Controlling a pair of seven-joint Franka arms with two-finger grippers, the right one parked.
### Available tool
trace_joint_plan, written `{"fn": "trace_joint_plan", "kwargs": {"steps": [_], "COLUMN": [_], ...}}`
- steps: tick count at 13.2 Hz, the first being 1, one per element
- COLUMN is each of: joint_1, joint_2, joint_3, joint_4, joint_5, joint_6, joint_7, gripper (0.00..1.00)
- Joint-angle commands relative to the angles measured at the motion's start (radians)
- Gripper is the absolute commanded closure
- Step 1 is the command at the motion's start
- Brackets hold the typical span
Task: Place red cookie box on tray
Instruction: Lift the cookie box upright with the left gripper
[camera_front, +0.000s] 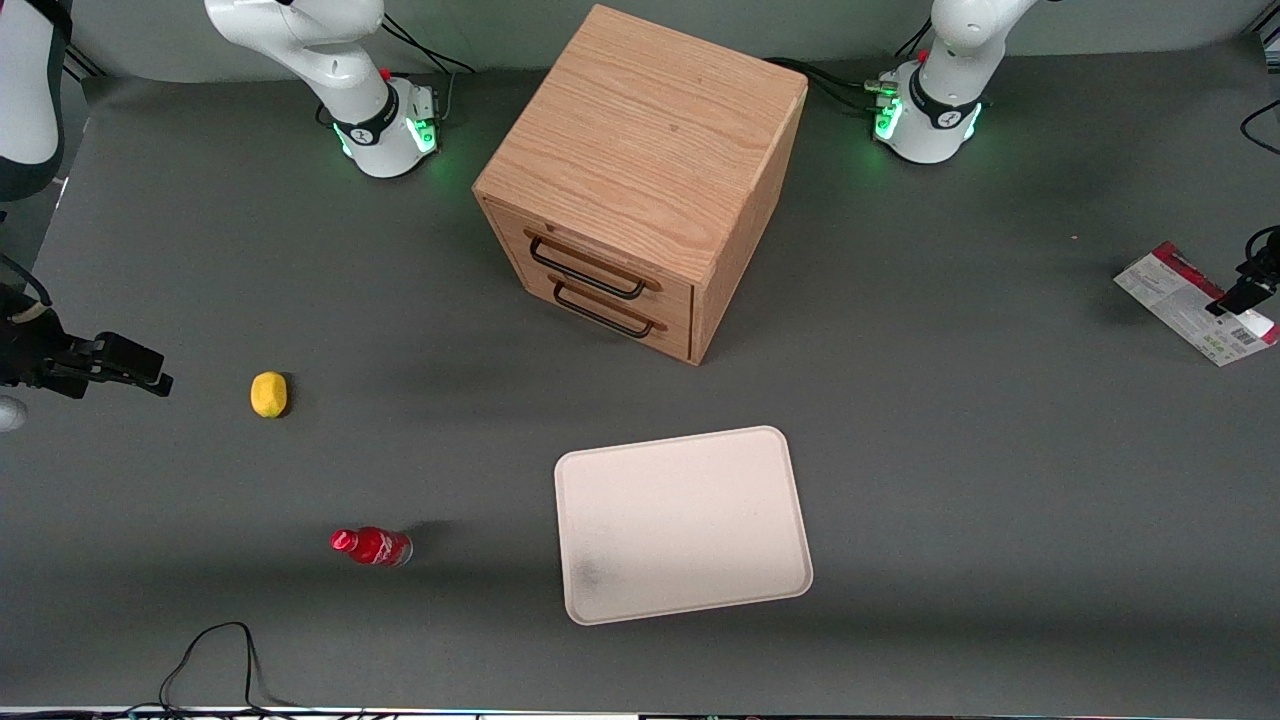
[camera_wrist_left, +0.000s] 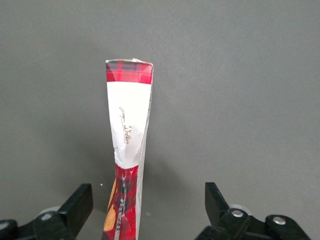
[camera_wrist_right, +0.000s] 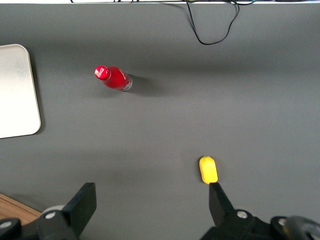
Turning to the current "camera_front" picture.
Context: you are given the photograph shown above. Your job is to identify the black looped table-edge cable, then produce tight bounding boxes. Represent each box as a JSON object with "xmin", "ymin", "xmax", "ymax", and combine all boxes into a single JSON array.
[{"xmin": 158, "ymin": 621, "xmax": 301, "ymax": 716}]

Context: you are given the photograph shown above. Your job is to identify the black right arm base cables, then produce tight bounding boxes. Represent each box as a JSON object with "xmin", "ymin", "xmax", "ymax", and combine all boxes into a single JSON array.
[{"xmin": 378, "ymin": 12, "xmax": 477, "ymax": 129}]

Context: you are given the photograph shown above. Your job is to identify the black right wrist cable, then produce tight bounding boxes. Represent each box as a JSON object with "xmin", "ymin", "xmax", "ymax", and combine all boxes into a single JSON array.
[{"xmin": 0, "ymin": 255, "xmax": 53, "ymax": 307}]

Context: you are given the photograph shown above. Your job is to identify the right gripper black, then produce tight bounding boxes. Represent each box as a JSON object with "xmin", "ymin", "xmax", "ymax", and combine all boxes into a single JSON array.
[{"xmin": 0, "ymin": 285, "xmax": 174, "ymax": 399}]

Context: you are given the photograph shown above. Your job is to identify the yellow lemon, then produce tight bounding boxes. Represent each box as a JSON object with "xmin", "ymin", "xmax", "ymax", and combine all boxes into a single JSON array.
[{"xmin": 250, "ymin": 371, "xmax": 289, "ymax": 419}]

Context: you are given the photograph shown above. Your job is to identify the black arm base cables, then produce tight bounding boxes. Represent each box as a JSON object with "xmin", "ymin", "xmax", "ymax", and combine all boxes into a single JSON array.
[
  {"xmin": 378, "ymin": 12, "xmax": 477, "ymax": 129},
  {"xmin": 765, "ymin": 28, "xmax": 938, "ymax": 117}
]

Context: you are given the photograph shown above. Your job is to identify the black metal drawer handle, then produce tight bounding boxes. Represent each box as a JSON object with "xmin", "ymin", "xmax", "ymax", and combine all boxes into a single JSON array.
[
  {"xmin": 527, "ymin": 236, "xmax": 648, "ymax": 301},
  {"xmin": 552, "ymin": 280, "xmax": 656, "ymax": 339}
]

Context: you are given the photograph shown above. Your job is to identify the wooden two-drawer cabinet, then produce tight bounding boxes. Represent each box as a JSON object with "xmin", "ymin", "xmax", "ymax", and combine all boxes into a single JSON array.
[{"xmin": 472, "ymin": 4, "xmax": 809, "ymax": 367}]

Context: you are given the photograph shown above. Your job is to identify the beige plastic tray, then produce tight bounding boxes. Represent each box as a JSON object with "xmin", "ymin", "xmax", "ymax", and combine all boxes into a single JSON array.
[{"xmin": 553, "ymin": 426, "xmax": 814, "ymax": 626}]

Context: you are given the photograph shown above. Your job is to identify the wooden drawer front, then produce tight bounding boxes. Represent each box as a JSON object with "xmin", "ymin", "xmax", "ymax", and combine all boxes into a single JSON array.
[
  {"xmin": 487, "ymin": 200, "xmax": 695, "ymax": 323},
  {"xmin": 495, "ymin": 245, "xmax": 693, "ymax": 363}
]

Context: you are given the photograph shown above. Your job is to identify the red soda bottle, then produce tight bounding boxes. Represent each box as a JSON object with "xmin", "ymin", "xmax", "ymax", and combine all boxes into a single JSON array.
[{"xmin": 330, "ymin": 526, "xmax": 414, "ymax": 568}]

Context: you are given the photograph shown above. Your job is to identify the red cookie box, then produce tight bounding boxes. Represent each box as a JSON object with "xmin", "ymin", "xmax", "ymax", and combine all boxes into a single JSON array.
[{"xmin": 1113, "ymin": 242, "xmax": 1279, "ymax": 367}]

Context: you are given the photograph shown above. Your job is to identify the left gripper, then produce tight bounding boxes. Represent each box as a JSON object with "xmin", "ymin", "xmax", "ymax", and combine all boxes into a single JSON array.
[{"xmin": 1205, "ymin": 227, "xmax": 1280, "ymax": 319}]

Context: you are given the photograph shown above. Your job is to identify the black left arm base cables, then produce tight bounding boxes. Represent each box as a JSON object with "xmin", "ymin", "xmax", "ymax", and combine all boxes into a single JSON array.
[{"xmin": 765, "ymin": 28, "xmax": 938, "ymax": 117}]

